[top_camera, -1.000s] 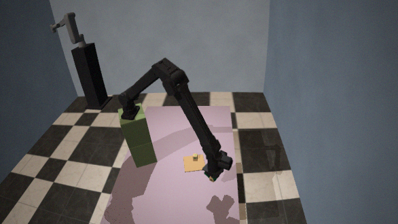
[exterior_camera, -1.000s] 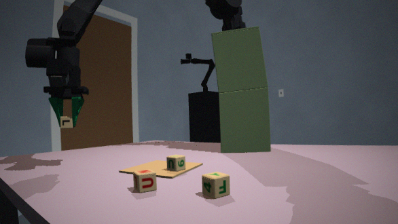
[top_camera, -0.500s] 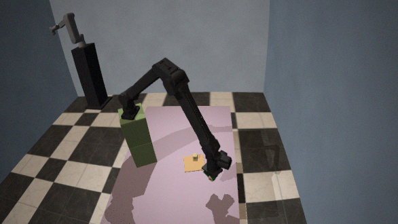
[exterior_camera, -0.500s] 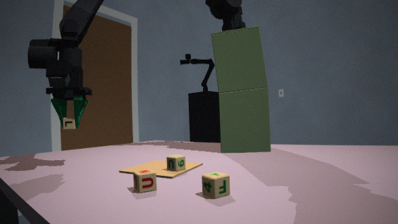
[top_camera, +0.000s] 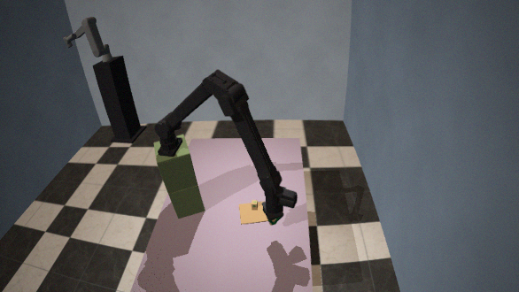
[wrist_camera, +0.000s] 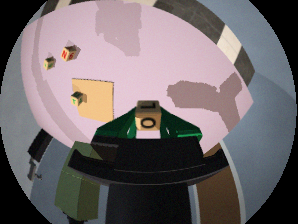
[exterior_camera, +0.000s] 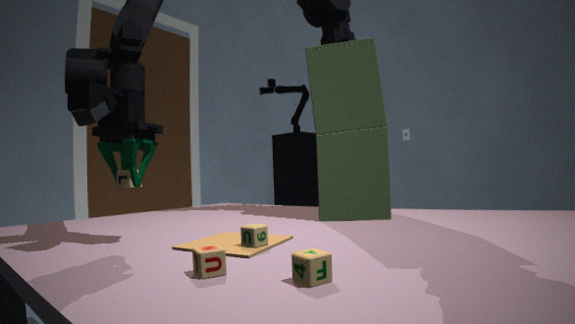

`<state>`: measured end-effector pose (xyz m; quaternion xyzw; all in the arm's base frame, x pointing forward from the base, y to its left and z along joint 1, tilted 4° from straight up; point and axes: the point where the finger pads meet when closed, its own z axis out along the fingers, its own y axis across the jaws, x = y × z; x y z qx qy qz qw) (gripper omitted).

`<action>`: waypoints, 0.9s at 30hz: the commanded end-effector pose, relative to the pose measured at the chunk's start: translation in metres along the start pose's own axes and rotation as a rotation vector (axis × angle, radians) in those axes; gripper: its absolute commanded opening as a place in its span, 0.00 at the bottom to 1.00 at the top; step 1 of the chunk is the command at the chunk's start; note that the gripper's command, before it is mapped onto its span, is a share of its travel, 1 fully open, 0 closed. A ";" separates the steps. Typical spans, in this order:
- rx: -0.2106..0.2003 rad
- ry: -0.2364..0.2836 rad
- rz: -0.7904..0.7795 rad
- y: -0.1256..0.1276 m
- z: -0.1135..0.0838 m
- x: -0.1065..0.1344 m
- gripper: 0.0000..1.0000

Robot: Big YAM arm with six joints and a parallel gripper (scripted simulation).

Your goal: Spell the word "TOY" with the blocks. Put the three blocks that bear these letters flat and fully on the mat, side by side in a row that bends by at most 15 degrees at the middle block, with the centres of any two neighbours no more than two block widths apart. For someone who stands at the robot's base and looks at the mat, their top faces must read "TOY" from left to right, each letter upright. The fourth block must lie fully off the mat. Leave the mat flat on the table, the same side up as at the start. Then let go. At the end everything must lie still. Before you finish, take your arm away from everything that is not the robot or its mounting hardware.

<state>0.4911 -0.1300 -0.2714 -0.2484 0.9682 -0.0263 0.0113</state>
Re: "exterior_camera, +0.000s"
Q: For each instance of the tan flat mat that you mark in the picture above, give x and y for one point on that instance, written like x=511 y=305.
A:
x=231 y=242

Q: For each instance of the beige letter block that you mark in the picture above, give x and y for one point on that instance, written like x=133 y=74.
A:
x=209 y=261
x=124 y=180
x=254 y=235
x=311 y=267

